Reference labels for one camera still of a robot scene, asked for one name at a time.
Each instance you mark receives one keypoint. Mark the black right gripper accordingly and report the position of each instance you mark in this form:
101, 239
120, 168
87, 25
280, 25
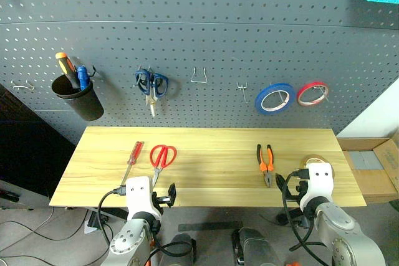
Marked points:
300, 185

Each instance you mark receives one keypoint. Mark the orange black pliers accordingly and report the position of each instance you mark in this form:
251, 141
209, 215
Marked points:
266, 169

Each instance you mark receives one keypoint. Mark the dark grey rounded shape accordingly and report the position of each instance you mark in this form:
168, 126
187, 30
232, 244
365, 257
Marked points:
252, 247

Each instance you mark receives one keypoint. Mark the grey metal pegboard wall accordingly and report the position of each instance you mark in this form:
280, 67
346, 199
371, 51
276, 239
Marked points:
199, 45

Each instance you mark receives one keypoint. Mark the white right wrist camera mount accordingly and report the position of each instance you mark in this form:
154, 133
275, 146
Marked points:
319, 185

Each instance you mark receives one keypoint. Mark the silver double prong hook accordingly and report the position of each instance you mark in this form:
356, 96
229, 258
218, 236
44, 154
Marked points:
242, 85

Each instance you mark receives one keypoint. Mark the cardboard box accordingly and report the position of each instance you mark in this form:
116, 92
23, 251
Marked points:
371, 185

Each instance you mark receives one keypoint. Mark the red tape roll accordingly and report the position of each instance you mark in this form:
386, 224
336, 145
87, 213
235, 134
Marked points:
300, 95

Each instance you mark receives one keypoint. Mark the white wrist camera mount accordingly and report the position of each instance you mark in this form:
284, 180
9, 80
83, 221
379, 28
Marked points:
138, 197
319, 185

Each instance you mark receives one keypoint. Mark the silver peg hook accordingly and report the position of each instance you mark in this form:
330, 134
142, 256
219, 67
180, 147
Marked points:
19, 86

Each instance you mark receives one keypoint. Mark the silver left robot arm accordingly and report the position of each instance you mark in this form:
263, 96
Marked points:
131, 241

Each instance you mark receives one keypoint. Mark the black cabinet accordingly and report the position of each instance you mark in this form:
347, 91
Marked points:
25, 154

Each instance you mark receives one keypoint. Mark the black rounded shape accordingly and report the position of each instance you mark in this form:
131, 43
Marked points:
180, 247

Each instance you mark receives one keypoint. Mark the blue tape roll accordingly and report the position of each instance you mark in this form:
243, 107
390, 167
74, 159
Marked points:
260, 100

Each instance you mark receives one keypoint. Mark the black floor strip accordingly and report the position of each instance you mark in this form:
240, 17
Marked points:
209, 226

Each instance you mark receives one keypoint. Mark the beige tape roll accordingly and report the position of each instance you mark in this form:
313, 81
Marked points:
311, 157

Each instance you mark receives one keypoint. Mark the black object on shelf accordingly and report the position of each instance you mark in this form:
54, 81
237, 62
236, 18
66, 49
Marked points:
11, 196

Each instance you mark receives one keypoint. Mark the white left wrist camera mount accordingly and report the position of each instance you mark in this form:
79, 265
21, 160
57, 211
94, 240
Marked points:
138, 197

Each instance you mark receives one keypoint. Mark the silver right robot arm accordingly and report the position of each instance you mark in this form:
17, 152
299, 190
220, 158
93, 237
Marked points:
343, 231

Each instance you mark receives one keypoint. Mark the grey pad in box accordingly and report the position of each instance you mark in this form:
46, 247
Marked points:
363, 160

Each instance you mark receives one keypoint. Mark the grey shelf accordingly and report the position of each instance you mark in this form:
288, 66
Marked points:
31, 199

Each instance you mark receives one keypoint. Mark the black peg hook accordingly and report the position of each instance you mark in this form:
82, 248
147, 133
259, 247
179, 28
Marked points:
93, 73

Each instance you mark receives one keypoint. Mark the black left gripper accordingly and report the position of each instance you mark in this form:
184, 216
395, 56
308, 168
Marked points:
162, 200

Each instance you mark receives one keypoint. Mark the black cup holder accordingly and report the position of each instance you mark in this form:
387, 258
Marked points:
84, 107

